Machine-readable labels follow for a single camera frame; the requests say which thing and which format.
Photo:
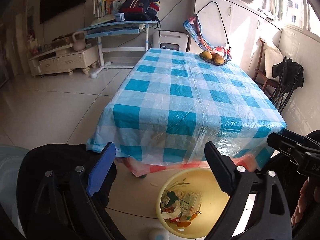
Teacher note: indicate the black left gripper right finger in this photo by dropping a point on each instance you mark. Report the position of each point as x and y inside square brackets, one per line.
[222, 168]

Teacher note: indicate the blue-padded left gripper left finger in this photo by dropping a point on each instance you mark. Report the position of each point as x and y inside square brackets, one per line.
[101, 168]

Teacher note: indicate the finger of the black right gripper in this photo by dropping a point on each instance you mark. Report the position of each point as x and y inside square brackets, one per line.
[288, 143]

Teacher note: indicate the green wrapper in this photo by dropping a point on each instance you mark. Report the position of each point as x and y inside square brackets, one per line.
[170, 198]

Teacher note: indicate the white plastic bag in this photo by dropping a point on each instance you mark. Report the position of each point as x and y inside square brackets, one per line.
[172, 212]

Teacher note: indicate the red snack wrapper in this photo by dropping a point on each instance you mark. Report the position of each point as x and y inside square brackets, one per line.
[182, 221]

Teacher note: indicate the yellow plastic trash bin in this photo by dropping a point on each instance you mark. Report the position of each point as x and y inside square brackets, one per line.
[199, 180]

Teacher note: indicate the person's right hand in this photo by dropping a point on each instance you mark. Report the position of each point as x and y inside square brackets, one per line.
[302, 202]

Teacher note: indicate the red checkered under tablecloth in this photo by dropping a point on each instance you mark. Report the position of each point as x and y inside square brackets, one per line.
[139, 169]

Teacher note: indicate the green milk carton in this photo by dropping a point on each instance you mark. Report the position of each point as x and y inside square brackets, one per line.
[191, 203]

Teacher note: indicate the black folding chair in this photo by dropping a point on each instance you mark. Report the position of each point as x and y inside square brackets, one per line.
[290, 74]

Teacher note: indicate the person's black trouser leg left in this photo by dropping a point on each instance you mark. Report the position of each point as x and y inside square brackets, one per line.
[51, 195]

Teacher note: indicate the blue checkered plastic tablecloth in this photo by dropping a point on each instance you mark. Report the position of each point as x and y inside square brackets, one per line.
[172, 103]

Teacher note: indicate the wooden chair with cushion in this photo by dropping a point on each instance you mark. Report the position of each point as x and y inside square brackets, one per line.
[269, 55]

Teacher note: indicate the white chair base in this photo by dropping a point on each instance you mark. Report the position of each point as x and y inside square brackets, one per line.
[158, 234]

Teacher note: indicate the fruit plate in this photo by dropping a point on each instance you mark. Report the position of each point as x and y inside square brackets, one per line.
[212, 60]

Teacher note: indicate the yellow mango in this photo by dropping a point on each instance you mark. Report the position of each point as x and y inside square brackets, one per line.
[206, 55]
[219, 59]

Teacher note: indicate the white tv cabinet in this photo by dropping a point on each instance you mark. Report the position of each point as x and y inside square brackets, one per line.
[63, 60]

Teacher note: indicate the pink kettlebell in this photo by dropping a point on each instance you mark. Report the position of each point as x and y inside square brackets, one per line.
[80, 44]

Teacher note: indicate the blue adjustable study desk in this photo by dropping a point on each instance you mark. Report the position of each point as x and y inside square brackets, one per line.
[119, 44]

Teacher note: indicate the white air purifier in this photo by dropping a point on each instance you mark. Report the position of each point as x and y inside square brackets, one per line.
[170, 40]

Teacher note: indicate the row of books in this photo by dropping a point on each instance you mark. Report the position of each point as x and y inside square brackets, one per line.
[103, 8]

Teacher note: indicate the dark blue backpack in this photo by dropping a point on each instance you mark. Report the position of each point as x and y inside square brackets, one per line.
[140, 10]

